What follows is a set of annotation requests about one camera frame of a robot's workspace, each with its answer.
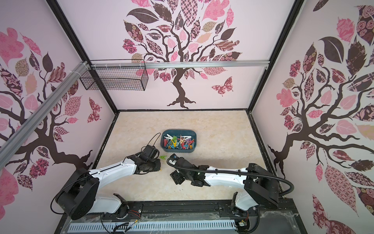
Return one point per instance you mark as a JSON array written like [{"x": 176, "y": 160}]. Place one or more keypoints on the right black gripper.
[{"x": 178, "y": 168}]

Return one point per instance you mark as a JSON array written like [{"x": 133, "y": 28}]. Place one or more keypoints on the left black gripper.
[{"x": 158, "y": 166}]

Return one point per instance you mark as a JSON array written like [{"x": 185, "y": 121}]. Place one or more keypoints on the yellow clothespin pile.
[{"x": 173, "y": 144}]

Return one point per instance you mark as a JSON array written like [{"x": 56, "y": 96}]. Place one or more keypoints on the beige clothespin pile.
[{"x": 182, "y": 139}]

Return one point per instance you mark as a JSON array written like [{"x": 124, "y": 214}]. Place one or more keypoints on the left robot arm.
[{"x": 80, "y": 194}]

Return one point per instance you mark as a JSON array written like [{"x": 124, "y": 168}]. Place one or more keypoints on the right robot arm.
[{"x": 256, "y": 185}]

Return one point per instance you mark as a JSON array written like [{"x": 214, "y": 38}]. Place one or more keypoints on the teal plastic storage box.
[{"x": 188, "y": 146}]

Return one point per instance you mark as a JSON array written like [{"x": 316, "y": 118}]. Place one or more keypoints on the white clothespin left pile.
[{"x": 167, "y": 136}]

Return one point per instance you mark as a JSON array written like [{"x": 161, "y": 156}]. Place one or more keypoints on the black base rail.
[{"x": 178, "y": 209}]

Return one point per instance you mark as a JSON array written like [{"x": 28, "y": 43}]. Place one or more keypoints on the white slotted cable duct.
[{"x": 151, "y": 226}]

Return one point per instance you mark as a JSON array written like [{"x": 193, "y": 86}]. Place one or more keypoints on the black wire mesh basket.
[{"x": 116, "y": 74}]

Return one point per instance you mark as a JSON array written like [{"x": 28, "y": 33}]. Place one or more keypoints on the aluminium rail on back wall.
[{"x": 194, "y": 64}]

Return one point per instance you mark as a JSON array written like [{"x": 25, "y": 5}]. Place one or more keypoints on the aluminium rail on wall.
[
  {"x": 194, "y": 64},
  {"x": 15, "y": 142}
]

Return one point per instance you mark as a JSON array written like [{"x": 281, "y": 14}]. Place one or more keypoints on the aluminium rail on left wall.
[{"x": 15, "y": 142}]

